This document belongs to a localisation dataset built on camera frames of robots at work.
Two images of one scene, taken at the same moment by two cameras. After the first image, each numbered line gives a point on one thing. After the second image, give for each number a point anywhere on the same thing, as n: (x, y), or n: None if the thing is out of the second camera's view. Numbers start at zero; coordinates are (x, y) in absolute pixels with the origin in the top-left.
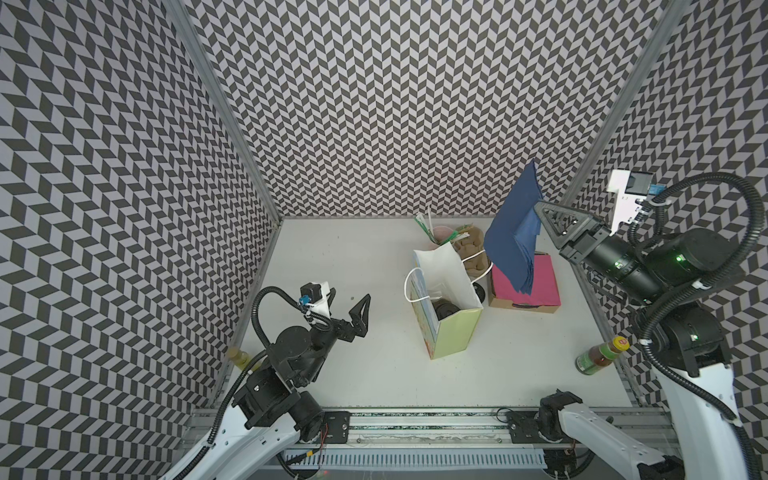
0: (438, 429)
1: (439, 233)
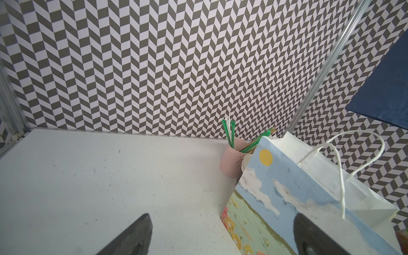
0: None
1: (231, 161)
